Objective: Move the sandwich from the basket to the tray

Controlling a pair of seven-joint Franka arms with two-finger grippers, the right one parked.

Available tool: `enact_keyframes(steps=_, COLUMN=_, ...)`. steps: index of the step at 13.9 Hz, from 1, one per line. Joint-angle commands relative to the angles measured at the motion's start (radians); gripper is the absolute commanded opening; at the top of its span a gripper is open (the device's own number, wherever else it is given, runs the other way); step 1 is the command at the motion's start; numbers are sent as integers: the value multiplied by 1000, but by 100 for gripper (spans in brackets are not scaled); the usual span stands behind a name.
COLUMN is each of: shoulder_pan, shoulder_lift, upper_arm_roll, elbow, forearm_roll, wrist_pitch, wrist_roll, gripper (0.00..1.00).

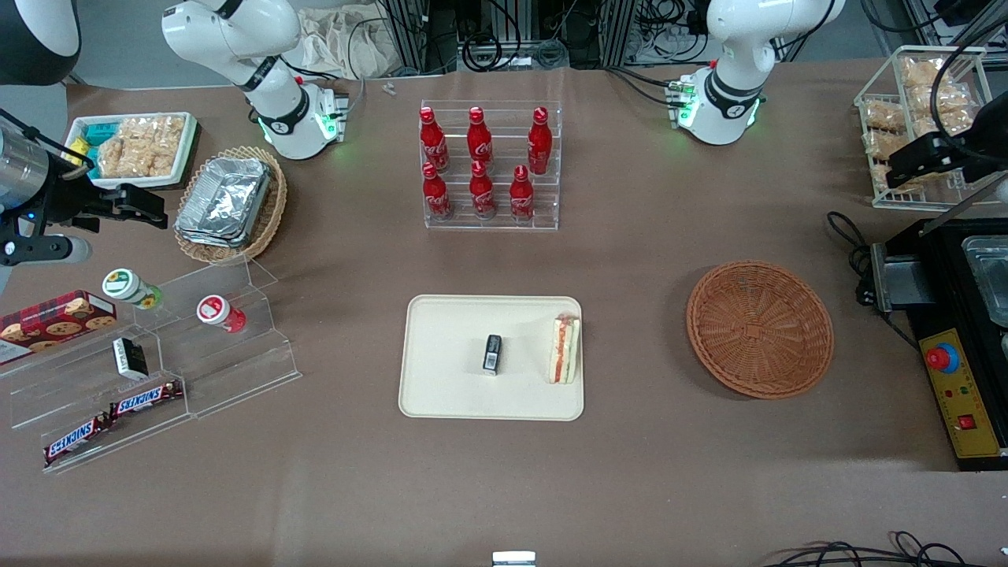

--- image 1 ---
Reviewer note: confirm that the light oval wicker basket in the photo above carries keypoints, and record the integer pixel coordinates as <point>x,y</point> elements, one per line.
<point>272,213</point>

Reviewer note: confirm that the beige crumpled cloth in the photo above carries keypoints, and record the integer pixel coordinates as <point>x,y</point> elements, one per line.
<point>346,43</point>

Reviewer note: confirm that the green sunflower lid cup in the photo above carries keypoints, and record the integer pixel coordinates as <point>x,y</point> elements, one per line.
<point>124,283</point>

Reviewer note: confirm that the small white grey device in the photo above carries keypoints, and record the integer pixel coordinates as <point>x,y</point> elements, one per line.
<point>513,559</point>

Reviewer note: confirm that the yellow snack packet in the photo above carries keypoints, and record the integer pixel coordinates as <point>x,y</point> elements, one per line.
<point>75,150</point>

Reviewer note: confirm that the white rectangular snack bin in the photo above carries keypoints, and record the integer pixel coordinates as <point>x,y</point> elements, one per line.
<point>185,150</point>

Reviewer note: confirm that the brown round wicker basket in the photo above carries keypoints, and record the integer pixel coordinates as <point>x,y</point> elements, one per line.
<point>760,331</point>

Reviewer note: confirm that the teal snack packet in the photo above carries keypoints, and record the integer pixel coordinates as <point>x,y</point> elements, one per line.
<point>98,130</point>

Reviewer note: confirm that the clear acrylic bottle rack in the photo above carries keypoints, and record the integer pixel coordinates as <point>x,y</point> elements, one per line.
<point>543,197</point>

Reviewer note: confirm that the silver wrist adapter cylinder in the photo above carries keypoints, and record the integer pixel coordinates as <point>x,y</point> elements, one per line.
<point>17,165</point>

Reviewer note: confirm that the red lid strawberry cup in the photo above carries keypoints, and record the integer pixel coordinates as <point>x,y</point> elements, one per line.
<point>214,309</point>

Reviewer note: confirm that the red cola bottle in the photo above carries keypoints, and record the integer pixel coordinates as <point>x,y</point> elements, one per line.
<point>521,195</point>
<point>433,138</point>
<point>435,193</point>
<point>479,135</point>
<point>539,140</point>
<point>482,189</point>

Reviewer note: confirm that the clear rice cracker pack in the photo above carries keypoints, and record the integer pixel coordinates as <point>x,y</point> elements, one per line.
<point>140,146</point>
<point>882,116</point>
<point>113,153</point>
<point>167,138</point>
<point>880,150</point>
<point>925,75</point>
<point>941,106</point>

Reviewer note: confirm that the stacked aluminium foil containers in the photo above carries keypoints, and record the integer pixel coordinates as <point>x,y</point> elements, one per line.
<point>224,197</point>

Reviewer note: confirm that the metal frame equipment rack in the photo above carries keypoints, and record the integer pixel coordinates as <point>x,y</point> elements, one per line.
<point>551,27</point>

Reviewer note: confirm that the Snickers chocolate bar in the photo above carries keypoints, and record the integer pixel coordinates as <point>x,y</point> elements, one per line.
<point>76,439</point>
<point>146,399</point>

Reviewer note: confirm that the black sandwich press appliance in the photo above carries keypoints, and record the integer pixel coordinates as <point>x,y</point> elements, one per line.
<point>945,299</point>

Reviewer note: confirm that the cream plastic serving tray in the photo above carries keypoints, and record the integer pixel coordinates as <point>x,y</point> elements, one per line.
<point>449,362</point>

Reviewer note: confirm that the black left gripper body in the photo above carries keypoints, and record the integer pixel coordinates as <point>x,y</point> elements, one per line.
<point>970,146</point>

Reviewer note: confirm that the triangle sandwich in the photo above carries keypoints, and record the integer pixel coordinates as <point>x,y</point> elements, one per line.
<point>564,350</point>

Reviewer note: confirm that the clear acrylic tiered shelf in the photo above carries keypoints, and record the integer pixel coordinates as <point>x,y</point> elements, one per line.
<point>236,370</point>

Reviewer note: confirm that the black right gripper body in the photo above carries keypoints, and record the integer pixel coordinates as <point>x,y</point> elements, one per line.
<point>69,201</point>

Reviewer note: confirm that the silver wrist camera bar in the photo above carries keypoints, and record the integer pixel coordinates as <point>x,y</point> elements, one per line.
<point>43,250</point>

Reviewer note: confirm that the red tartan cookie box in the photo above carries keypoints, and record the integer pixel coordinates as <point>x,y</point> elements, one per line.
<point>55,323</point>

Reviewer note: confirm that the small black white snack box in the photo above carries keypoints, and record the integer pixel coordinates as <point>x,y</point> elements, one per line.
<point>130,358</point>

